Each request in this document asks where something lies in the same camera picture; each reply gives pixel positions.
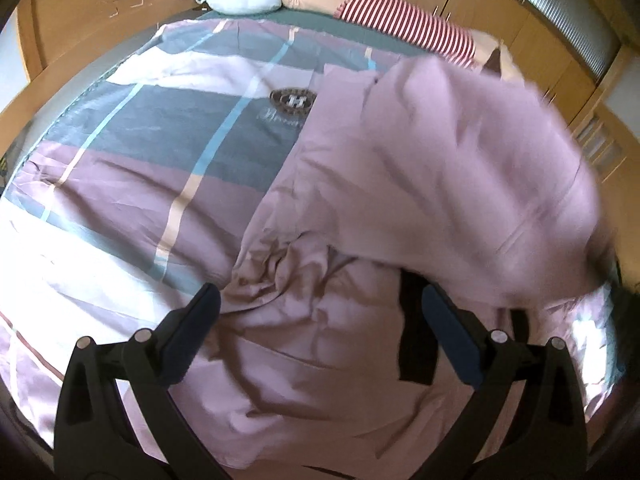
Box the narrow frosted glass window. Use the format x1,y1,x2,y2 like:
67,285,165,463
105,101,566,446
520,0,624,79

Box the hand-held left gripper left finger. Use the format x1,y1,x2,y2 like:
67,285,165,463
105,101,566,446
55,284,222,480

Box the green patterned mattress cover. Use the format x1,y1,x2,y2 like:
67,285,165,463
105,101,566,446
195,7,426,54

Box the pink hooded jacket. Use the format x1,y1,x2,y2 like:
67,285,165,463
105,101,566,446
165,55,619,471

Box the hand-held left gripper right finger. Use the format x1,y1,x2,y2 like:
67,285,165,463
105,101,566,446
420,284,589,480

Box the plaid pink grey bed sheet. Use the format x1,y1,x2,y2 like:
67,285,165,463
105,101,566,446
0,17,622,461

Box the wooden wall cabinets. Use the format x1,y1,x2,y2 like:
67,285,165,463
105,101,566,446
265,0,627,127

